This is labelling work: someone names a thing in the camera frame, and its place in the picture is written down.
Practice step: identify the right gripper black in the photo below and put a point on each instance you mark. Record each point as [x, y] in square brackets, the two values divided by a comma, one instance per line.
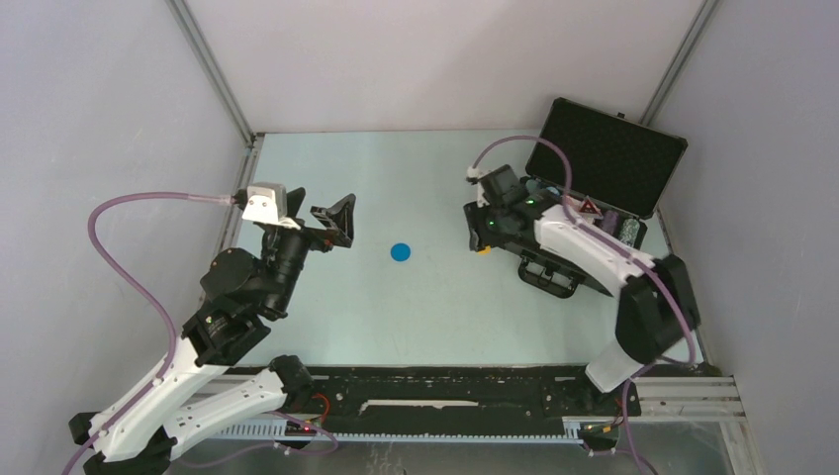
[481, 236]

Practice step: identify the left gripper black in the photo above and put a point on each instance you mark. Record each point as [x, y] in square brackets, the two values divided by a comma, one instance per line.
[339, 218]

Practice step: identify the blue round button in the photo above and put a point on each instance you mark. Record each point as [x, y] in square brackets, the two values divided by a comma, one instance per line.
[400, 252]

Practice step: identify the red black triangle button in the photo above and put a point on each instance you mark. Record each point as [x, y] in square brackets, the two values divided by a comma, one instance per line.
[589, 208]

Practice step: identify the black poker set case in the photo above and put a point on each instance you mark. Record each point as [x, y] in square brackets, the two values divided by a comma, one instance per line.
[583, 152]

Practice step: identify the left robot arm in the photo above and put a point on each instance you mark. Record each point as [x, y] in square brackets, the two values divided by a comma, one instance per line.
[160, 419]

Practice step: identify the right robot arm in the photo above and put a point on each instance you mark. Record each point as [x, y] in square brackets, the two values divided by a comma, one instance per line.
[559, 250]

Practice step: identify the purple orange chip stack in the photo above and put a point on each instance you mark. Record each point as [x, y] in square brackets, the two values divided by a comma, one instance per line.
[610, 223]

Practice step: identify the green navy chip stack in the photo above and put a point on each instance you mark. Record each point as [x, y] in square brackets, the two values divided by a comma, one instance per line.
[629, 232]

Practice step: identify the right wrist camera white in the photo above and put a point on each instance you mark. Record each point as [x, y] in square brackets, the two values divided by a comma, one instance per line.
[473, 177]

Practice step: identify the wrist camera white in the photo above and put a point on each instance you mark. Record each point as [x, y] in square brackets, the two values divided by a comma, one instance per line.
[473, 177]
[267, 204]

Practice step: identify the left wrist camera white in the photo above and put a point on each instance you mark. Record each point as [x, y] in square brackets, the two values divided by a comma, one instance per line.
[267, 204]

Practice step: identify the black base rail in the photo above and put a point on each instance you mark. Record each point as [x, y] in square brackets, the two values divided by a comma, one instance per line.
[529, 402]

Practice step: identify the left aluminium frame post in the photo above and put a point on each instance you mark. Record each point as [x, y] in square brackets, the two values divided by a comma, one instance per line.
[196, 40]

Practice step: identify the aluminium frame post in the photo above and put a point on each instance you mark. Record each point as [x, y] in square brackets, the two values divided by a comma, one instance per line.
[680, 59]
[196, 40]

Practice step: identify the right aluminium frame post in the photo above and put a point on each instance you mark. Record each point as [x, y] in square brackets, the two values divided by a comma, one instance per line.
[680, 59]

